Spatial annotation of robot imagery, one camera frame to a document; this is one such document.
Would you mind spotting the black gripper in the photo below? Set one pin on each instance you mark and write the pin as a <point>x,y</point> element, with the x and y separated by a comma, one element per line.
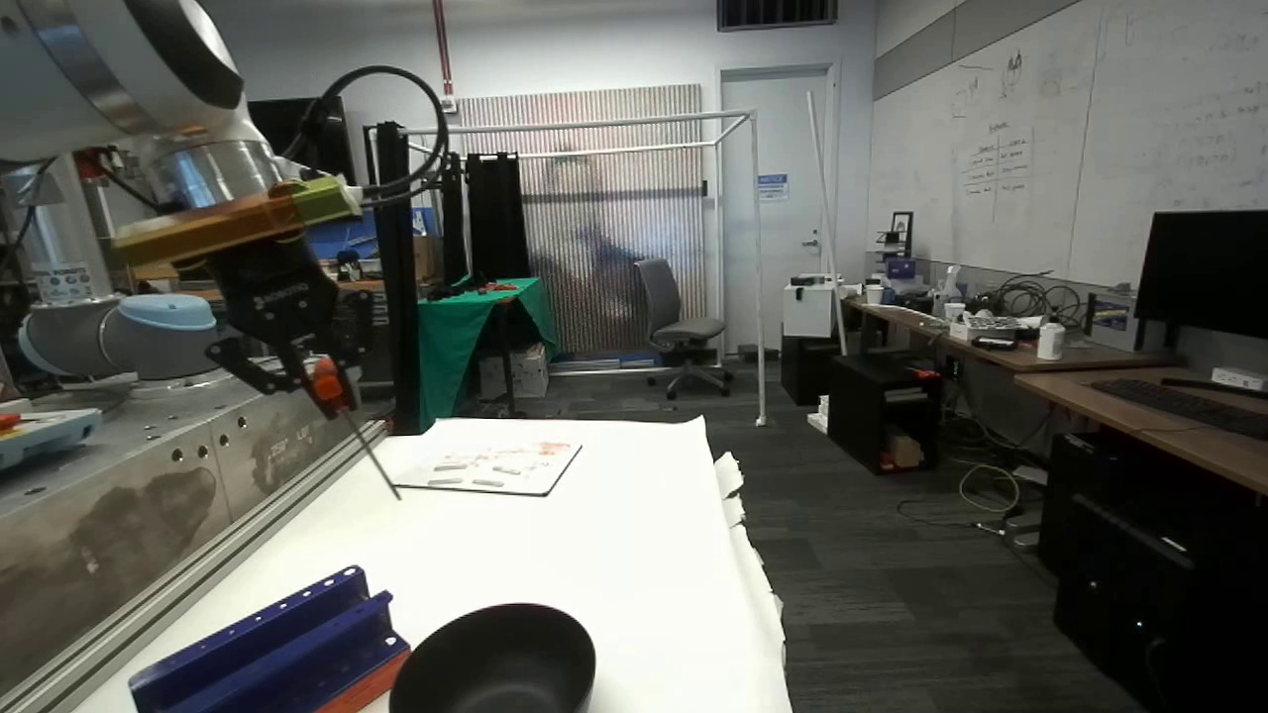
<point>281,307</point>

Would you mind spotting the orange handled tool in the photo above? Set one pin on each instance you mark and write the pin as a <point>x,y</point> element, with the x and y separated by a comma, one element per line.
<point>329,393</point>

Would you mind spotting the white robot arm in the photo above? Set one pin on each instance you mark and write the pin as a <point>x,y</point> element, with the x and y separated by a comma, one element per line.
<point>160,86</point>

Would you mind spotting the black bowl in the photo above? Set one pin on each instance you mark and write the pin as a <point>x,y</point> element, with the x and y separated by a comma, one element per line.
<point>500,659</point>

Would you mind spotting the light blue robot joint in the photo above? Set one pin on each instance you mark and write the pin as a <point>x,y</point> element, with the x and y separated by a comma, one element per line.
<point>150,335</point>

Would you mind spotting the white printed booklet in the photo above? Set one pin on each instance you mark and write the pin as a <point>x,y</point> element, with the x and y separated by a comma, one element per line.
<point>500,469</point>

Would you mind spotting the blue metal rack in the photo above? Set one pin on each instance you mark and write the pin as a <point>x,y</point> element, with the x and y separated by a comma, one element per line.
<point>325,649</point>

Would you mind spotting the grey office chair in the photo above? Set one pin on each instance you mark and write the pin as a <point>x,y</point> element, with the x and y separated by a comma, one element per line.
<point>681,341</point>

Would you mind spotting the white table cloth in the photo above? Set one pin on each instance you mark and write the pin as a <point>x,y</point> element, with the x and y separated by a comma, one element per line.
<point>637,546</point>

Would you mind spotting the black cabinet under desk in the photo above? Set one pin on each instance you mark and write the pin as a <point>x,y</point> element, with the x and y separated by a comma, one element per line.
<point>887,414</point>

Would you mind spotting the white cup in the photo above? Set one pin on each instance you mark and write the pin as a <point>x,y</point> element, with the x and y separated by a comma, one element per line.
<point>1048,341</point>

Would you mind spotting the black desk monitor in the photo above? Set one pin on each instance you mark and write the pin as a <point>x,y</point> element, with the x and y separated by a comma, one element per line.
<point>1205,271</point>

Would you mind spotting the wooden desk right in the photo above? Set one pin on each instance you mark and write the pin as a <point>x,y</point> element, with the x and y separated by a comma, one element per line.
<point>1142,397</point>

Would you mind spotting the aluminium table rail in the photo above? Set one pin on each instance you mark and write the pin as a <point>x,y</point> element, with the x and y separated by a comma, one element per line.
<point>94,659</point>

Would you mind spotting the black vertical post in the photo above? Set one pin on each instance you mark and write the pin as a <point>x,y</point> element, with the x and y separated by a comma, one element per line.
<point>399,266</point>

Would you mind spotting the black wall monitor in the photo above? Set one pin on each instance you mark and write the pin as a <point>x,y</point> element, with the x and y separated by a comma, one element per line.
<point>300,152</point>

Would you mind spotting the white metal frame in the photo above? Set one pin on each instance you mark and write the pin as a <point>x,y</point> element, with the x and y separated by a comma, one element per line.
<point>732,150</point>

